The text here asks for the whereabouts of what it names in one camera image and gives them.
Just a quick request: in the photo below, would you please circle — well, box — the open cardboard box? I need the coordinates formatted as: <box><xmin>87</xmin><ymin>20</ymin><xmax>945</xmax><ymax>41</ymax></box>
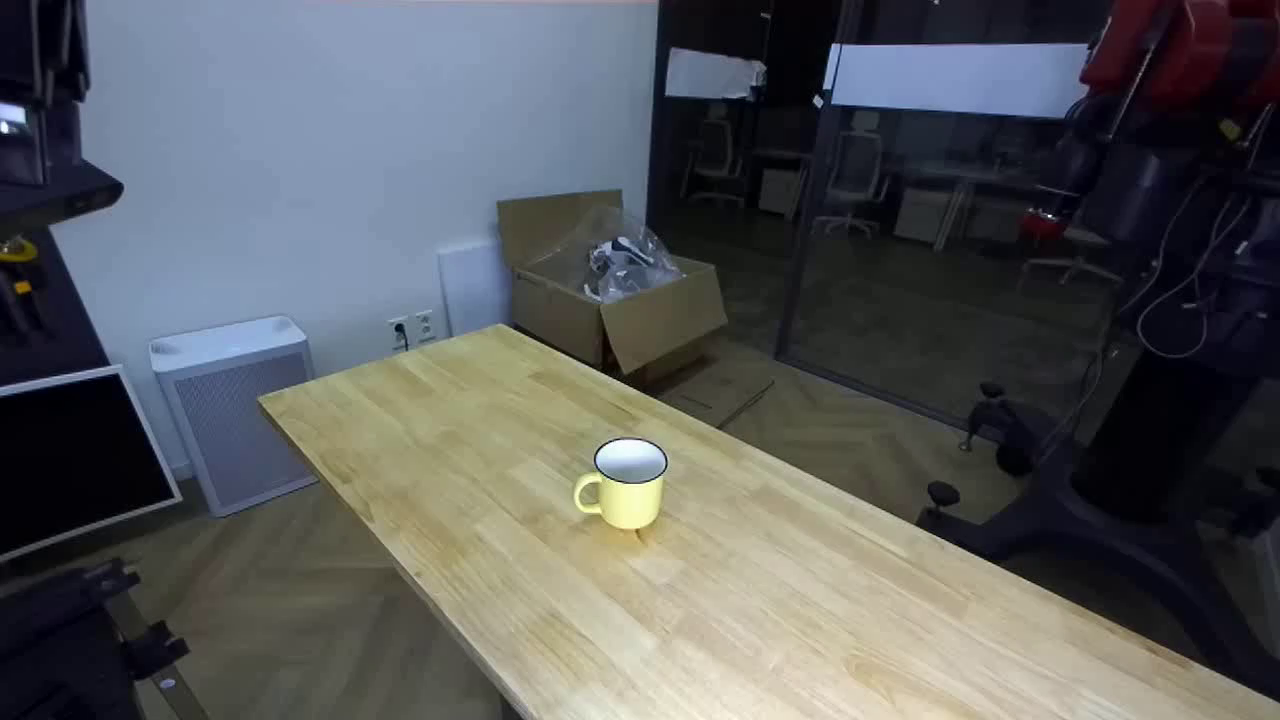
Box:
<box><xmin>496</xmin><ymin>188</ymin><xmax>731</xmax><ymax>378</ymax></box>

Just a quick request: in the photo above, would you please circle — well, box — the white air purifier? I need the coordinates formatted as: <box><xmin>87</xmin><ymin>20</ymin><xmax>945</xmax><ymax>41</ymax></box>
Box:
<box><xmin>146</xmin><ymin>311</ymin><xmax>320</xmax><ymax>521</ymax></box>

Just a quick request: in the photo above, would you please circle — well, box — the red object behind glass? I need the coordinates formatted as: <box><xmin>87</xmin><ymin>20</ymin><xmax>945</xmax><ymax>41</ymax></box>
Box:
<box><xmin>1015</xmin><ymin>205</ymin><xmax>1073</xmax><ymax>251</ymax></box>

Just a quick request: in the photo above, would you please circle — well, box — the white flat panel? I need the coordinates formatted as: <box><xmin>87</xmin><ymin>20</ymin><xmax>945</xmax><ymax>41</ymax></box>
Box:
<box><xmin>431</xmin><ymin>236</ymin><xmax>515</xmax><ymax>339</ymax></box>

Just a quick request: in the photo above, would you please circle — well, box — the white cable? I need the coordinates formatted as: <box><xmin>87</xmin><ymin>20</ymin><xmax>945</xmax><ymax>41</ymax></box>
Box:
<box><xmin>1127</xmin><ymin>184</ymin><xmax>1259</xmax><ymax>367</ymax></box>

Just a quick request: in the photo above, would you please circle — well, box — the clear plastic bag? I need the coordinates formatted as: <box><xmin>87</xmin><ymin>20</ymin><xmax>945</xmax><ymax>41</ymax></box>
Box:
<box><xmin>575</xmin><ymin>227</ymin><xmax>683</xmax><ymax>304</ymax></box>

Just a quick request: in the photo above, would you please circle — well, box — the yellow enamel mug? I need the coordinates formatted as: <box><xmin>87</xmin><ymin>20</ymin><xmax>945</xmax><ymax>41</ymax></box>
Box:
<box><xmin>573</xmin><ymin>431</ymin><xmax>673</xmax><ymax>536</ymax></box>

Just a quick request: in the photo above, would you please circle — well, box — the flattened cardboard sheet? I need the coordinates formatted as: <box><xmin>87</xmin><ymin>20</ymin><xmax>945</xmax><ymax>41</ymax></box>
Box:
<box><xmin>636</xmin><ymin>331</ymin><xmax>779</xmax><ymax>431</ymax></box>

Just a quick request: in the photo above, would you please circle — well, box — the white wall outlet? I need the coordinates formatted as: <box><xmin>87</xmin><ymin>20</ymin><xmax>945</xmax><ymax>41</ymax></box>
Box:
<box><xmin>383</xmin><ymin>308</ymin><xmax>444</xmax><ymax>352</ymax></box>

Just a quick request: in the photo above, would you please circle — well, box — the black camera tripod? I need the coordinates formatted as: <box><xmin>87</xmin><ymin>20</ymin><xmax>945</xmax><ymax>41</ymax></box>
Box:
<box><xmin>0</xmin><ymin>556</ymin><xmax>214</xmax><ymax>720</ymax></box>

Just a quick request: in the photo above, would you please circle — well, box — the red robot torso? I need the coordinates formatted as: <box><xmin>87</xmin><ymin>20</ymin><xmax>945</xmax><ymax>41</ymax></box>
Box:
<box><xmin>1076</xmin><ymin>0</ymin><xmax>1280</xmax><ymax>127</ymax></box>

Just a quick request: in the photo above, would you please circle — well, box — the black shelf unit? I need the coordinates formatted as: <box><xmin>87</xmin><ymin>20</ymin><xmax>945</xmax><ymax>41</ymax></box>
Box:
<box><xmin>0</xmin><ymin>0</ymin><xmax>129</xmax><ymax>392</ymax></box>

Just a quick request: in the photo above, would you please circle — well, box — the black monitor white frame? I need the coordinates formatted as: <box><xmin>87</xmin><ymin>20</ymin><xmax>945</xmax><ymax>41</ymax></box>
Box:
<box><xmin>0</xmin><ymin>359</ymin><xmax>188</xmax><ymax>569</ymax></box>

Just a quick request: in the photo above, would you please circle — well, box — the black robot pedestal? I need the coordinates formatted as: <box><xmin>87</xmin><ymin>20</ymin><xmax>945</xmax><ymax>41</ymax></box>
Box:
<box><xmin>915</xmin><ymin>122</ymin><xmax>1280</xmax><ymax>698</ymax></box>

